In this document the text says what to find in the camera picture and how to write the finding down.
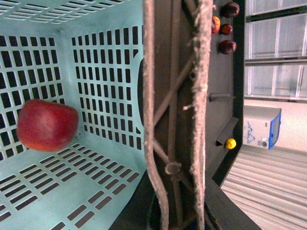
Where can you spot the red yellow apple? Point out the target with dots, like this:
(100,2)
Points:
(46,126)

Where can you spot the grey basket handle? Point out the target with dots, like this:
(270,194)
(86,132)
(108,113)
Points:
(177,45)

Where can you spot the dark red apple right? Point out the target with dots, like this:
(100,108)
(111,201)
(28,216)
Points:
(227,47)

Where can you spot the dark red apple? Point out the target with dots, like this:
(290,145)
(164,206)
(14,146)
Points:
(230,10)
(227,47)

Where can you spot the small red apple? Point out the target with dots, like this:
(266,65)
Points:
(226,29)

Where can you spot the dark red apple middle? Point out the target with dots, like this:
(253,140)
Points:
(230,10)

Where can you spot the black tray divider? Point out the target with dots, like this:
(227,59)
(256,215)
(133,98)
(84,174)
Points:
(226,132)
(220,96)

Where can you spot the black upper right tray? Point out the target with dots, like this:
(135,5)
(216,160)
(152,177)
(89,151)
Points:
(226,75)

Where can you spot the black tray divider right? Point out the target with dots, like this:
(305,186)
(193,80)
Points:
(226,132)

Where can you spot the yellow lemon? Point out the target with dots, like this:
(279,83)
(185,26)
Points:
(230,143)

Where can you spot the white chest freezer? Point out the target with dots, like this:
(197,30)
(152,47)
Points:
(261,126)

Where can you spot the orange red mango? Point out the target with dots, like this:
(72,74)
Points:
(216,23)

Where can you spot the glass door refrigerator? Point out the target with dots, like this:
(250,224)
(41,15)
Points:
(276,50)

